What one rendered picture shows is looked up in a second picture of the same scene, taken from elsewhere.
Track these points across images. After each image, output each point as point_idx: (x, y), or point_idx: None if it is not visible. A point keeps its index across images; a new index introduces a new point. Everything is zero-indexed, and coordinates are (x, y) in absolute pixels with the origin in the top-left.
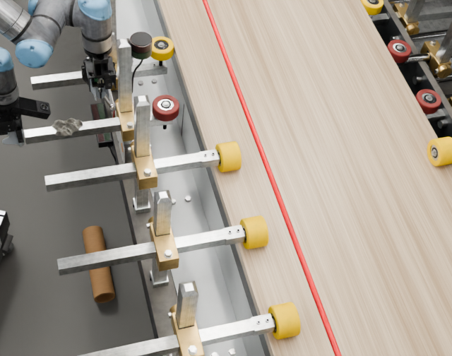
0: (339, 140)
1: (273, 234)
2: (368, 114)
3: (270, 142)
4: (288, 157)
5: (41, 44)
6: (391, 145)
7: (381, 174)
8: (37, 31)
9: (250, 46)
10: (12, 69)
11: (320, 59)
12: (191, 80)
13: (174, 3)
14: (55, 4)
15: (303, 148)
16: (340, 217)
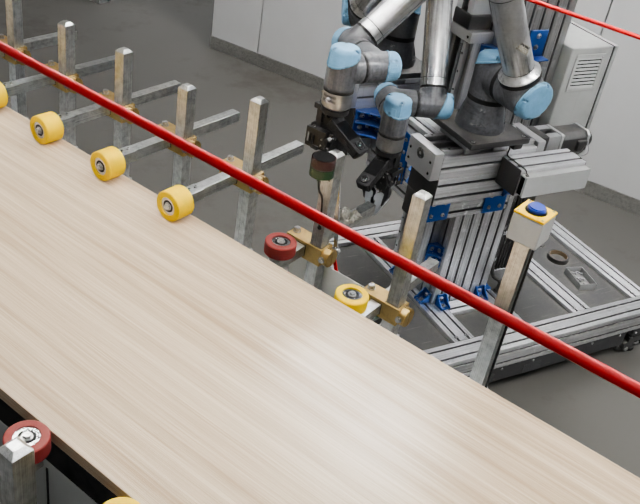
0: (65, 275)
1: (90, 185)
2: (40, 316)
3: (146, 247)
4: (115, 240)
5: (340, 31)
6: None
7: None
8: (350, 30)
9: (254, 338)
10: (384, 112)
11: (148, 362)
12: (282, 274)
13: (401, 354)
14: (369, 49)
15: (104, 253)
16: (28, 212)
